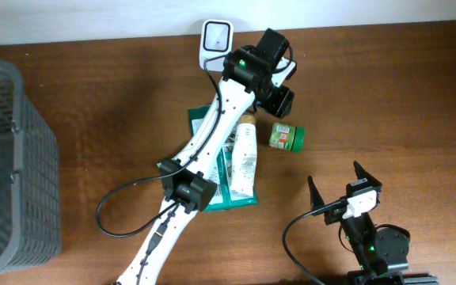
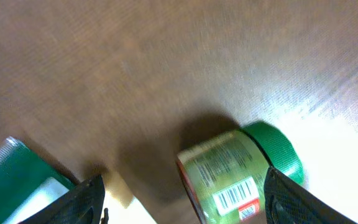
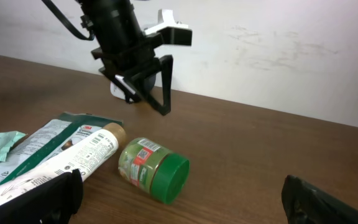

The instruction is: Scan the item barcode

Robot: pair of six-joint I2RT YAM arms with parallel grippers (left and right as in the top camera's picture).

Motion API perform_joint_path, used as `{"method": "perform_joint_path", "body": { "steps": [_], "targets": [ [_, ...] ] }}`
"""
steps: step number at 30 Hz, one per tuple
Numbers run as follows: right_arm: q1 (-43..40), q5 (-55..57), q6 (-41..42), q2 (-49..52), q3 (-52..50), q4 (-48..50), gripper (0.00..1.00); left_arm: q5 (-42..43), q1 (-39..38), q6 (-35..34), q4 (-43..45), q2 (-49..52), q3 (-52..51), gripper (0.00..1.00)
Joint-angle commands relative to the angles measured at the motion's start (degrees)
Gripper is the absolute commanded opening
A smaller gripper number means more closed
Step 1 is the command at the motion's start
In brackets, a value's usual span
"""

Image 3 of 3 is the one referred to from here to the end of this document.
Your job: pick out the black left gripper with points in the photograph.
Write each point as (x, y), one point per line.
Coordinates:
(129, 59)

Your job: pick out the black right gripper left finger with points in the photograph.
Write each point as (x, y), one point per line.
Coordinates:
(52, 202)

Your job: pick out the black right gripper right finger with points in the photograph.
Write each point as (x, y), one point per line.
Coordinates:
(304, 203)

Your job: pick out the white tube with tan cap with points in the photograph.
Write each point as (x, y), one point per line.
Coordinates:
(86, 156)

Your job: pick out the green 3M gloves package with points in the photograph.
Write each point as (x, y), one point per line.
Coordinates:
(48, 141)

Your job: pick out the green lid spice jar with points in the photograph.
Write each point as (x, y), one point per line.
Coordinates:
(154, 169)

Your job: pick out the white barcode scanner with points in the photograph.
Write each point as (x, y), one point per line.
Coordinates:
(118, 93)

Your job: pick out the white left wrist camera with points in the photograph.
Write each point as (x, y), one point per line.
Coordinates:
(165, 20)

